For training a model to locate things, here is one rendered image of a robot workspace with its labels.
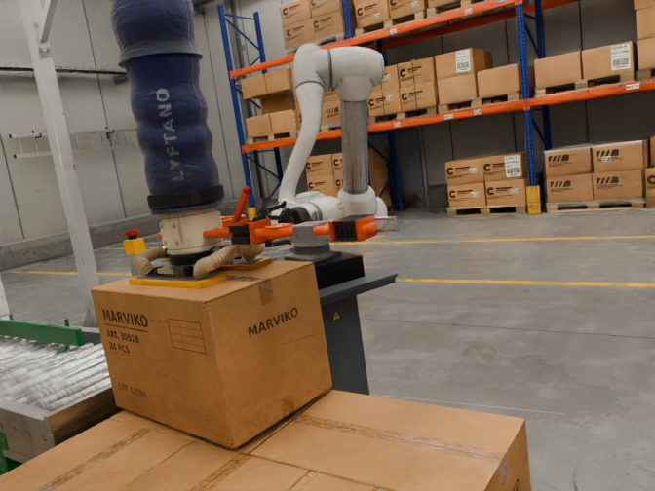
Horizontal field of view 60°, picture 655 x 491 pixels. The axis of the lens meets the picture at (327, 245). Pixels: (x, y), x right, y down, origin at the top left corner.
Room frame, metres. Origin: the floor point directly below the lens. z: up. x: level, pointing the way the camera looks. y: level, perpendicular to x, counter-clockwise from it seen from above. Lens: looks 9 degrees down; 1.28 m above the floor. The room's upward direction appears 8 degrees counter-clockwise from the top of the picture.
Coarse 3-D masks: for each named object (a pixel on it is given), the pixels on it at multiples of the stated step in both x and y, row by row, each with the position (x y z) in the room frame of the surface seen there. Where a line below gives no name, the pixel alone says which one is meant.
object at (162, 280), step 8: (184, 272) 1.58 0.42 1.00; (192, 272) 1.58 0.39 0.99; (136, 280) 1.68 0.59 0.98; (144, 280) 1.65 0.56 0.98; (152, 280) 1.63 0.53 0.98; (160, 280) 1.61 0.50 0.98; (168, 280) 1.60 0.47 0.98; (176, 280) 1.57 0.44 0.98; (184, 280) 1.55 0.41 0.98; (192, 280) 1.53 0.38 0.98; (200, 280) 1.53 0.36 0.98; (208, 280) 1.52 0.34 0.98; (216, 280) 1.54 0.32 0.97
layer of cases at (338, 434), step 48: (96, 432) 1.60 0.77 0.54; (144, 432) 1.56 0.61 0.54; (288, 432) 1.43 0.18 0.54; (336, 432) 1.40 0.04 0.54; (384, 432) 1.36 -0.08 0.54; (432, 432) 1.33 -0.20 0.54; (480, 432) 1.29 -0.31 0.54; (0, 480) 1.39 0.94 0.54; (48, 480) 1.35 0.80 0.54; (96, 480) 1.32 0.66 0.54; (144, 480) 1.29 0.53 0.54; (192, 480) 1.26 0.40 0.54; (240, 480) 1.23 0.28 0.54; (288, 480) 1.20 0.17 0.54; (336, 480) 1.17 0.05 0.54; (384, 480) 1.15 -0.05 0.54; (432, 480) 1.12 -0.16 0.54; (480, 480) 1.10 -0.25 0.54; (528, 480) 1.31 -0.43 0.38
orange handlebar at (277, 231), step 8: (224, 216) 1.99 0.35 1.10; (232, 216) 1.96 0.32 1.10; (224, 224) 1.85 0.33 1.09; (280, 224) 1.49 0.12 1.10; (288, 224) 1.47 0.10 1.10; (368, 224) 1.29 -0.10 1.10; (160, 232) 1.79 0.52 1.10; (208, 232) 1.62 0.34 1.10; (216, 232) 1.60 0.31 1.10; (224, 232) 1.58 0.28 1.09; (256, 232) 1.50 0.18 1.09; (264, 232) 1.48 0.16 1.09; (272, 232) 1.46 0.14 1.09; (280, 232) 1.44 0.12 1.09; (288, 232) 1.43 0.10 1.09; (320, 232) 1.36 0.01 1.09; (328, 232) 1.34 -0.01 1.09; (368, 232) 1.29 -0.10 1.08
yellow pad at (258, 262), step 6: (234, 258) 1.73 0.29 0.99; (240, 258) 1.73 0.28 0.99; (258, 258) 1.71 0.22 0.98; (264, 258) 1.72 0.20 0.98; (270, 258) 1.71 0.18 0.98; (240, 264) 1.68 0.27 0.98; (246, 264) 1.66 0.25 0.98; (252, 264) 1.65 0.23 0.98; (258, 264) 1.67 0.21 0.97; (264, 264) 1.69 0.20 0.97; (228, 270) 1.70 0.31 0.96; (234, 270) 1.68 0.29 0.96; (240, 270) 1.66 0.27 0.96; (246, 270) 1.65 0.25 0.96
